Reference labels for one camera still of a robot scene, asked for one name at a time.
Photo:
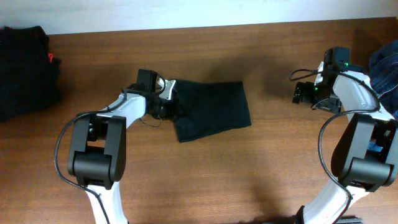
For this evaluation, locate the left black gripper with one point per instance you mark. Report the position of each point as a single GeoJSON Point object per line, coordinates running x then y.
{"type": "Point", "coordinates": [173, 112]}

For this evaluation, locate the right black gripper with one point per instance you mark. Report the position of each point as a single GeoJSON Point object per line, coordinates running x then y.
{"type": "Point", "coordinates": [335, 106]}

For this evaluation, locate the dark green t-shirt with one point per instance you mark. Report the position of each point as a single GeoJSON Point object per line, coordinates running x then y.
{"type": "Point", "coordinates": [205, 109]}

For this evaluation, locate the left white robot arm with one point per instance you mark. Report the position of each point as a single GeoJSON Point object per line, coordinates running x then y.
{"type": "Point", "coordinates": [97, 157]}

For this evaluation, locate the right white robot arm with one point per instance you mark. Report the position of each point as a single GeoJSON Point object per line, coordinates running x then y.
{"type": "Point", "coordinates": [365, 157]}

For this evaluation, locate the blue denim jeans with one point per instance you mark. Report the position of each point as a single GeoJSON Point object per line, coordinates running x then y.
{"type": "Point", "coordinates": [383, 75]}

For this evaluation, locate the black folded garment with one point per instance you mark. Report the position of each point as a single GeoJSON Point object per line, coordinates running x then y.
{"type": "Point", "coordinates": [29, 72]}

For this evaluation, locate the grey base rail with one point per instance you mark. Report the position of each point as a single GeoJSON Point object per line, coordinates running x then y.
{"type": "Point", "coordinates": [352, 220]}

